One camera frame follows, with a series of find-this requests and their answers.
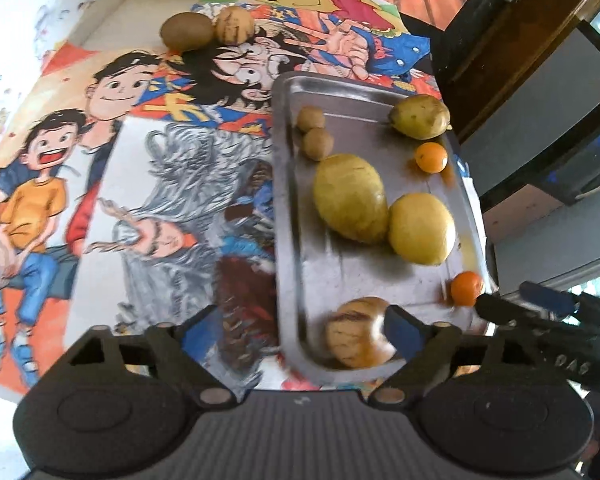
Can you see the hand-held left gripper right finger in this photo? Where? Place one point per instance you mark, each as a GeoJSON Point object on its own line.
{"type": "Point", "coordinates": [402, 330]}

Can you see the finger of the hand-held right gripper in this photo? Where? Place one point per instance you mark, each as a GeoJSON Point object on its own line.
{"type": "Point", "coordinates": [510, 312]}
{"type": "Point", "coordinates": [550, 297]}

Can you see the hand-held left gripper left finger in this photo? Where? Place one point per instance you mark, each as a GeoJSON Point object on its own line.
{"type": "Point", "coordinates": [202, 332]}

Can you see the small orange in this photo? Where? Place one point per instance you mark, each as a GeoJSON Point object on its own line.
{"type": "Point", "coordinates": [431, 157]}
{"type": "Point", "coordinates": [466, 288]}

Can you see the metal tray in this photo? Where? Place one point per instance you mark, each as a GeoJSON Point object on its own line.
{"type": "Point", "coordinates": [360, 275]}

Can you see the yellow lemon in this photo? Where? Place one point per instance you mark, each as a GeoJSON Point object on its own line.
{"type": "Point", "coordinates": [422, 230]}

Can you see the large yellow-green mango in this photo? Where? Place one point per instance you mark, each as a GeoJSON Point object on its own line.
{"type": "Point", "coordinates": [350, 197]}

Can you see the small round brown fruit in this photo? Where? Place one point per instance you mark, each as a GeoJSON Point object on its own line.
{"type": "Point", "coordinates": [311, 119]}
{"type": "Point", "coordinates": [317, 144]}

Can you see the grey black appliance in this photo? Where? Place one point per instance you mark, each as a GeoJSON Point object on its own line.
{"type": "Point", "coordinates": [555, 160]}

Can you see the colourful cartoon printed mat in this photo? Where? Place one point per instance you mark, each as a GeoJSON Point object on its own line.
{"type": "Point", "coordinates": [145, 185]}

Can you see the yellow-brown pear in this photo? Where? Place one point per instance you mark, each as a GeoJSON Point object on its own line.
{"type": "Point", "coordinates": [421, 117]}

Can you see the dark wooden cabinet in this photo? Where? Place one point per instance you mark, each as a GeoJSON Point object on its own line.
{"type": "Point", "coordinates": [505, 45]}

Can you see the brown kiwi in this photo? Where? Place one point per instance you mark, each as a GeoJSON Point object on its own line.
{"type": "Point", "coordinates": [186, 31]}

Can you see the white cartoon printed cloth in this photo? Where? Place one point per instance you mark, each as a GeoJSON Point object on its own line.
{"type": "Point", "coordinates": [10, 50]}

